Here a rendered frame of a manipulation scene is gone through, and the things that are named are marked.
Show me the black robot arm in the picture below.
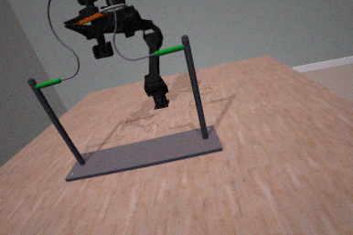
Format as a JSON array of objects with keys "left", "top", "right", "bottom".
[{"left": 107, "top": 0, "right": 169, "bottom": 110}]

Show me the orange handle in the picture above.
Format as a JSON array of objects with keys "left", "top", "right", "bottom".
[{"left": 72, "top": 4, "right": 127, "bottom": 25}]

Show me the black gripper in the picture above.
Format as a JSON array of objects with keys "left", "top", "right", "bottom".
[{"left": 63, "top": 0, "right": 115, "bottom": 59}]

